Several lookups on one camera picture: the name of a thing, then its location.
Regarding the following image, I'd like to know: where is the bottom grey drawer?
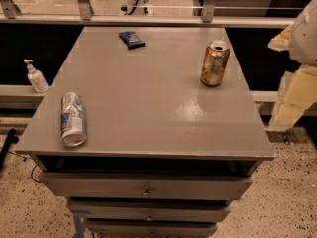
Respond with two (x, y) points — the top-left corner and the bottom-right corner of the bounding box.
(85, 220), (217, 238)

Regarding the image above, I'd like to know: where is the gold soda can upright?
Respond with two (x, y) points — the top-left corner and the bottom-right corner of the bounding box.
(200, 40), (230, 87)

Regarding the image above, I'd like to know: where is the grey drawer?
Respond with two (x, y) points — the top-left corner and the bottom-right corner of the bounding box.
(39, 172), (252, 200)
(85, 220), (217, 238)
(67, 200), (230, 222)

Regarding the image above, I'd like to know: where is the silver blue can lying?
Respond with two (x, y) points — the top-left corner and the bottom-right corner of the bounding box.
(61, 92), (86, 147)

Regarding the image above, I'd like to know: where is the grey drawer cabinet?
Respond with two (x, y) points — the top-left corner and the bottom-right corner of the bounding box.
(14, 25), (276, 238)

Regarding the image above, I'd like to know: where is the top grey drawer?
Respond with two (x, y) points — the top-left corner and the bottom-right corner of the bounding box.
(39, 172), (252, 200)

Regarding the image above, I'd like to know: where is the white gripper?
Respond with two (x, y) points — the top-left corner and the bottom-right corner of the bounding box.
(268, 0), (317, 131)

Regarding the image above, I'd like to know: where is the white pump dispenser bottle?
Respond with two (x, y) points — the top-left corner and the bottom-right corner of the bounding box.
(24, 59), (49, 93)

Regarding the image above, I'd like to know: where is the metal railing frame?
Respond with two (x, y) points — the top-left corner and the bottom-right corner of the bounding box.
(0, 0), (311, 28)

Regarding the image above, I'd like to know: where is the dark blue rxbar wrapper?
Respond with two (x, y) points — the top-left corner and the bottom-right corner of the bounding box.
(119, 31), (145, 50)

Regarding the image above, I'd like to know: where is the middle grey drawer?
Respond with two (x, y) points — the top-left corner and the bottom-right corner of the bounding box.
(67, 200), (230, 222)

